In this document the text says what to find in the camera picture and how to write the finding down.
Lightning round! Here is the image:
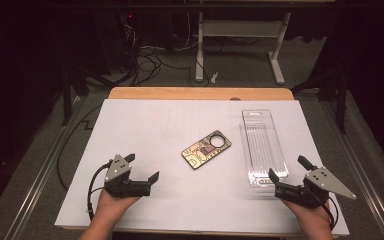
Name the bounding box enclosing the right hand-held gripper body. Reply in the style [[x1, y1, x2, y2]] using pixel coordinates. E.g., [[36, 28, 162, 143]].
[[274, 166, 358, 210]]

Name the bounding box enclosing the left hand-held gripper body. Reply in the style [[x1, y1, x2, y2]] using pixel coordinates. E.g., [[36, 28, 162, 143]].
[[103, 154, 152, 199]]

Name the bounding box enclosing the clear plastic packaging tray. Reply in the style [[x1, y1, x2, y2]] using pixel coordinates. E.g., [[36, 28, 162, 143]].
[[239, 109, 290, 189]]

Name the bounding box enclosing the person's left hand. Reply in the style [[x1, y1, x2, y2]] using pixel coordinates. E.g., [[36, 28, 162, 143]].
[[94, 188, 141, 219]]

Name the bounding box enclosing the person's right hand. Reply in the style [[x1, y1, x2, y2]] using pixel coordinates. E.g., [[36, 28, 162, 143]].
[[281, 198, 334, 232]]

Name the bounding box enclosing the white board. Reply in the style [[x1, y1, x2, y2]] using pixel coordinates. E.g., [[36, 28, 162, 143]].
[[54, 98, 350, 236]]

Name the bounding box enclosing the black stand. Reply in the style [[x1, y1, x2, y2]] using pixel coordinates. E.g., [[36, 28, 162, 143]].
[[291, 66, 349, 135], [59, 63, 114, 127]]

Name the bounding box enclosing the dark computer tower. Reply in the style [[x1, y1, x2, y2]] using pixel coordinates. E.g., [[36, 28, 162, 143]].
[[93, 11, 141, 75]]

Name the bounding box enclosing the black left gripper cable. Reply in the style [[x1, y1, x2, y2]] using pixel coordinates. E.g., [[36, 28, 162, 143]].
[[86, 160, 114, 222]]

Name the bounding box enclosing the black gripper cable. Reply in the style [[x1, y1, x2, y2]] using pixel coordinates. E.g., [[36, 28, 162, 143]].
[[313, 189, 340, 231], [86, 160, 114, 222]]

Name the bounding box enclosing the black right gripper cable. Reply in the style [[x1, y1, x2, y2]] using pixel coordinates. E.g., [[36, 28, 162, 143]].
[[313, 189, 340, 231]]

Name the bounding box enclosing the metal floor rail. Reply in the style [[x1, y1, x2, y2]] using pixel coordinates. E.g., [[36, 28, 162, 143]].
[[319, 99, 384, 240], [4, 95, 88, 240]]

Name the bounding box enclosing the black floor cable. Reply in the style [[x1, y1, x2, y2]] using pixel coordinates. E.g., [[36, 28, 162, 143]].
[[56, 103, 104, 193]]

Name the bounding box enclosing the tangle of floor cables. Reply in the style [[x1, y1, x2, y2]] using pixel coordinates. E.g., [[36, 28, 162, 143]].
[[123, 19, 211, 88]]

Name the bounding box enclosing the white metal stand frame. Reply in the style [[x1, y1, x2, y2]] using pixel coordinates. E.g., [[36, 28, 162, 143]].
[[194, 11, 293, 86]]

